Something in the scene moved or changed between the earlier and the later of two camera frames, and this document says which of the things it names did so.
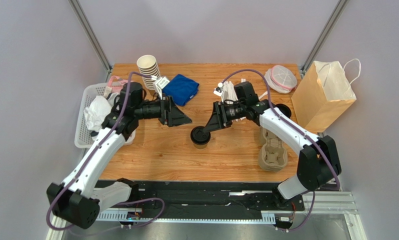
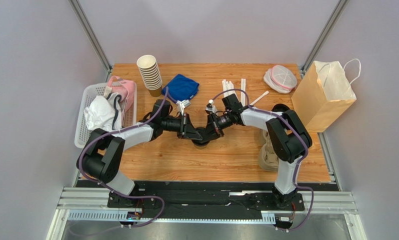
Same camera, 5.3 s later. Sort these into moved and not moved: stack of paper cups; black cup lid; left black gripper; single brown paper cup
Moved: left black gripper
Not moved: single brown paper cup; stack of paper cups; black cup lid
